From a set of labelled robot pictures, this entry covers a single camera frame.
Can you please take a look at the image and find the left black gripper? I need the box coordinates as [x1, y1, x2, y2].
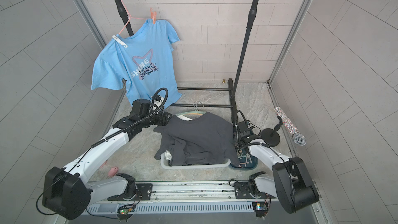
[140, 109, 174, 128]

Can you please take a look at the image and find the dark garment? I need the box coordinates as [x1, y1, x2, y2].
[153, 112, 240, 167]

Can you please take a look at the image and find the mint green hanger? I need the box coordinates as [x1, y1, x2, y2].
[176, 111, 206, 116]

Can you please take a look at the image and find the light blue printed t-shirt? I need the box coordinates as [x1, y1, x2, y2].
[91, 19, 182, 107]

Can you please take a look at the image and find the white clothespin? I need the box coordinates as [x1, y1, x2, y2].
[112, 35, 128, 48]

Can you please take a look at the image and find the pink wire hanger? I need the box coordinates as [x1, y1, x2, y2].
[118, 0, 147, 36]

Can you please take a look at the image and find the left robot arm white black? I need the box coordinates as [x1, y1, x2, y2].
[39, 88, 172, 220]

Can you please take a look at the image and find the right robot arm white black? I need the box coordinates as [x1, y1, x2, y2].
[233, 107, 320, 216]

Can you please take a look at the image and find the glitter microphone on stand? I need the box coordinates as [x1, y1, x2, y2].
[260, 107, 307, 147]

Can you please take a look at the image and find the teal plastic tray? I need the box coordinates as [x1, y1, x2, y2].
[229, 150, 258, 170]

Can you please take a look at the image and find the white laundry basket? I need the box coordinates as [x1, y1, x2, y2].
[160, 153, 231, 170]

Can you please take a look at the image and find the pink clothespin on floor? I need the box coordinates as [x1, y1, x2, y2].
[107, 167, 119, 177]

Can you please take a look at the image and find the right circuit board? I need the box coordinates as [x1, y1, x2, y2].
[252, 201, 270, 218]

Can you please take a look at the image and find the circuit board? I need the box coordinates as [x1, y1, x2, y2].
[252, 201, 270, 218]
[116, 204, 136, 222]

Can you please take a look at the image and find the left circuit board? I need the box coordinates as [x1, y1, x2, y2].
[116, 204, 136, 222]

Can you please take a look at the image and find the black clothes rack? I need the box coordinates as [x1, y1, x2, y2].
[114, 0, 260, 125]

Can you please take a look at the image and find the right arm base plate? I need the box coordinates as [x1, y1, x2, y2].
[230, 181, 275, 200]

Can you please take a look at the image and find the aluminium mounting rail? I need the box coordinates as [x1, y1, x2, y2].
[58, 178, 322, 204]

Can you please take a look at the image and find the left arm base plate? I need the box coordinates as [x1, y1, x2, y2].
[107, 183, 153, 201]

